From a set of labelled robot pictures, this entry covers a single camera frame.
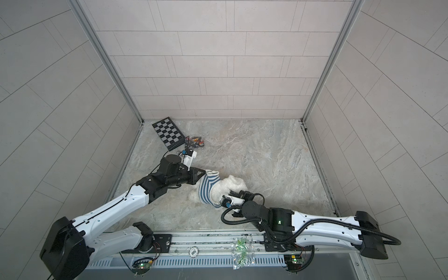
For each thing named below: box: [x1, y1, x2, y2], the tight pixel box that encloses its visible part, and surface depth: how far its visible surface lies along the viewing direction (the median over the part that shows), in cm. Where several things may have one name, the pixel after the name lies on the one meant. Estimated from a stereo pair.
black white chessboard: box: [151, 116, 186, 152], surface depth 107 cm
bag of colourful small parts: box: [185, 136, 205, 149], surface depth 105 cm
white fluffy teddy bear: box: [188, 174, 248, 205], surface depth 72 cm
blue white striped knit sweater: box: [198, 169, 222, 209], surface depth 75 cm
